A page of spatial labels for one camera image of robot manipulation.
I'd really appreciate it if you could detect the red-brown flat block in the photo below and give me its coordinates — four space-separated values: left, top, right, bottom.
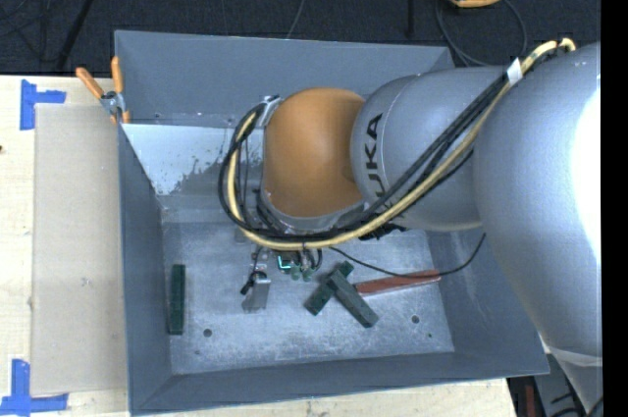
353 269 443 295

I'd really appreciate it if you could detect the dark green flat block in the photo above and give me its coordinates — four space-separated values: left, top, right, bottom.
327 268 381 330
303 260 356 317
167 263 187 337

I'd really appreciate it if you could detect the pale wood flat board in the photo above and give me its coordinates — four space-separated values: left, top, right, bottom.
29 103 131 399

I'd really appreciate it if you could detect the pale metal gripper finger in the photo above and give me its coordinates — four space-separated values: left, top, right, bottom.
253 277 273 312
240 280 258 313

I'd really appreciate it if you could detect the grey metal bin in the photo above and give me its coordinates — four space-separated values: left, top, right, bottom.
113 29 551 417

